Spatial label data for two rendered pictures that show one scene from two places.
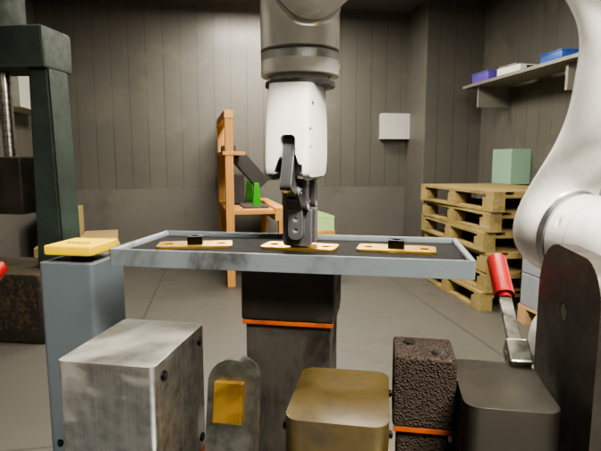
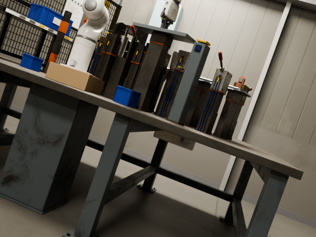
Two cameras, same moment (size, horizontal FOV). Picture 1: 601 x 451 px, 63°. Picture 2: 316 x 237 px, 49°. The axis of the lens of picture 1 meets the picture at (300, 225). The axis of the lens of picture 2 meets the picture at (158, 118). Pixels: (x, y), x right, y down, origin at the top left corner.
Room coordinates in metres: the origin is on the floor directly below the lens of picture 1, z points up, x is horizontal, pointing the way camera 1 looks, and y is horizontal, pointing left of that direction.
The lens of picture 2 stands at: (2.37, 0.83, 0.77)
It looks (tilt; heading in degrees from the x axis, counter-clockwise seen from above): 2 degrees down; 200
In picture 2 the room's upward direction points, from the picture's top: 19 degrees clockwise
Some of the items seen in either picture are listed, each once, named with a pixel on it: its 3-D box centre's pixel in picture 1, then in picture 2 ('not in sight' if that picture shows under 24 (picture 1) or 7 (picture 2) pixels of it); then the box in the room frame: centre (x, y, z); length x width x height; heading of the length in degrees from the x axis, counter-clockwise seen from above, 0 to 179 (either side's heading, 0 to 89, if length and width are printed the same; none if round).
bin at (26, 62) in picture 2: not in sight; (31, 62); (0.50, -0.86, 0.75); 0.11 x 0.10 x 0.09; 80
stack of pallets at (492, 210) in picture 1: (493, 238); not in sight; (4.70, -1.85, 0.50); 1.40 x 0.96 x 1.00; 10
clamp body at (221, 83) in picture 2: not in sight; (212, 101); (0.45, 0.39, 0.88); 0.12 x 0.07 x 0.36; 170
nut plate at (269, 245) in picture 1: (300, 242); not in sight; (0.55, 0.00, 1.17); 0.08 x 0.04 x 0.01; 76
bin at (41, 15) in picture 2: not in sight; (50, 20); (0.21, -1.08, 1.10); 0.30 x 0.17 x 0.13; 171
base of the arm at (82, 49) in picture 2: not in sight; (81, 55); (0.67, -0.38, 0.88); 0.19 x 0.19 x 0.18
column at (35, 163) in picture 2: not in sight; (50, 145); (0.68, -0.38, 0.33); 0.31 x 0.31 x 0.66; 10
